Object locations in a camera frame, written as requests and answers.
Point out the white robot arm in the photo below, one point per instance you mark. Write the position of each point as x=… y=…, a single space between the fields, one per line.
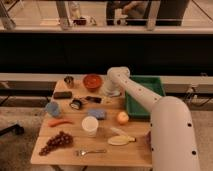
x=173 y=141

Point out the red bowl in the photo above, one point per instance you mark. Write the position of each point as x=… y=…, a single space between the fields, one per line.
x=92 y=82

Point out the purple bowl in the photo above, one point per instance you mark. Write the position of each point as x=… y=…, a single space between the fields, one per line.
x=148 y=138

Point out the blue sponge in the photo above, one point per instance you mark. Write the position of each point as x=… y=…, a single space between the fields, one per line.
x=99 y=114

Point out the orange apple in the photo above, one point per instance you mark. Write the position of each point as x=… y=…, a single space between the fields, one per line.
x=122 y=118

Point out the green plastic tray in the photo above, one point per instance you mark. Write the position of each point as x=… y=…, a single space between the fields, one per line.
x=133 y=108

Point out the small metal cup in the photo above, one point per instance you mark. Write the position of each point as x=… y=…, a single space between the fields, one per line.
x=69 y=80

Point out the white plastic cup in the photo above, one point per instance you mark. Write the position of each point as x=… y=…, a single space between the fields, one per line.
x=90 y=126

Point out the dark brown rectangular block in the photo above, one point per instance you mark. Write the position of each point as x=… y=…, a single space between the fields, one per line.
x=62 y=95

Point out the wooden table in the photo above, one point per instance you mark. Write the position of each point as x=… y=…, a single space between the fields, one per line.
x=134 y=154

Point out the yellow banana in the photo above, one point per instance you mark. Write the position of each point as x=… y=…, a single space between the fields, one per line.
x=121 y=138

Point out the blue plastic cup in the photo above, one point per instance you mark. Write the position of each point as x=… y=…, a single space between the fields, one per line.
x=53 y=109

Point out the orange carrot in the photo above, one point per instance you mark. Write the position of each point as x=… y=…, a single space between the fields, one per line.
x=54 y=123

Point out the purple grape bunch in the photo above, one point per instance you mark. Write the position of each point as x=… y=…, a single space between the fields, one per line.
x=62 y=139

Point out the person in background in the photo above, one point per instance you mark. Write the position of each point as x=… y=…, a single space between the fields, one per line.
x=138 y=12

